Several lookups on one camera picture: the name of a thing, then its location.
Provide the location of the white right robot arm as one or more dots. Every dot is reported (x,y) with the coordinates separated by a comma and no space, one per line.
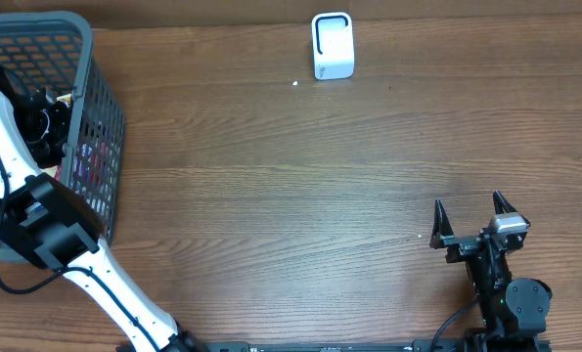
(513,311)

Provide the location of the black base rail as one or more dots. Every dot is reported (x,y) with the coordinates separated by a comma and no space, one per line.
(418,345)

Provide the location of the white barcode scanner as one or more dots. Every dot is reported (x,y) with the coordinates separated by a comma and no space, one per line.
(333,46)

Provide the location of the yellow snack bag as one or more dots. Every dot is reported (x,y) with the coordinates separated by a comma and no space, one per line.
(55,171)

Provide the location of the red purple tissue pack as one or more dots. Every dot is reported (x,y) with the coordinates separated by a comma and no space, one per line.
(92,170)

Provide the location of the grey plastic mesh basket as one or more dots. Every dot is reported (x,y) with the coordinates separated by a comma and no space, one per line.
(54,50)

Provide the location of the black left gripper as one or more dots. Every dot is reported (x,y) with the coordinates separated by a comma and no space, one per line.
(63,113)

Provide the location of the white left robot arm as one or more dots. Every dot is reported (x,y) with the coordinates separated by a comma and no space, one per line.
(53,228)

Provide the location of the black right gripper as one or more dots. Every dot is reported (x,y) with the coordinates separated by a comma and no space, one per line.
(462,245)

